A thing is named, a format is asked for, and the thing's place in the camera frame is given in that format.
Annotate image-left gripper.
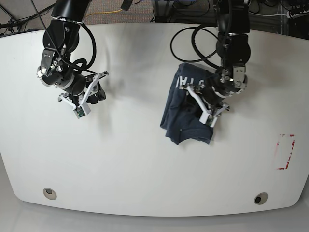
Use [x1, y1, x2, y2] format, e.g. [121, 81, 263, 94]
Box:
[37, 49, 109, 109]

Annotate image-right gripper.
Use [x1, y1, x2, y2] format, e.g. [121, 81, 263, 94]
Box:
[179, 64, 248, 117]

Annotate dark blue T-shirt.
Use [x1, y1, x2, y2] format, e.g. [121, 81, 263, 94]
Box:
[160, 63, 214, 145]

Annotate red tape rectangle marking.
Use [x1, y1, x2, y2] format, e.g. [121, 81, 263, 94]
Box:
[274, 134, 295, 170]

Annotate black tripod stand legs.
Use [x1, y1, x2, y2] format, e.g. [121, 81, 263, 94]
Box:
[0, 4, 39, 38]

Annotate white power strip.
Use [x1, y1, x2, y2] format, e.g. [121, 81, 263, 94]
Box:
[287, 8, 309, 19]

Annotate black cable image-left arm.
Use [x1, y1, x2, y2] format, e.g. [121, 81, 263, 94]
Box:
[30, 0, 97, 73]

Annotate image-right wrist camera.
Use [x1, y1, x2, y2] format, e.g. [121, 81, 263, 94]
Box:
[199, 112, 217, 128]

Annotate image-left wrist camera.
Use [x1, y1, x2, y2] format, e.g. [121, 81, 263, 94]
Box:
[73, 103, 91, 119]

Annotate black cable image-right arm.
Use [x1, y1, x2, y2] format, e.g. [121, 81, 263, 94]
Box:
[169, 24, 223, 72]

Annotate yellow cable on floor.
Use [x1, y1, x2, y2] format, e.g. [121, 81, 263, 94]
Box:
[85, 7, 123, 19]

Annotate left table cable grommet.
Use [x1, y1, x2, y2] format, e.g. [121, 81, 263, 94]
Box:
[43, 188, 57, 201]

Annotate table cable grommet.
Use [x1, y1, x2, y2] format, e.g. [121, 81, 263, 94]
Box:
[43, 188, 57, 201]
[254, 192, 268, 205]

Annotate right table cable grommet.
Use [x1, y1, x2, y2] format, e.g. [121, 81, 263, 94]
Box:
[254, 192, 268, 205]

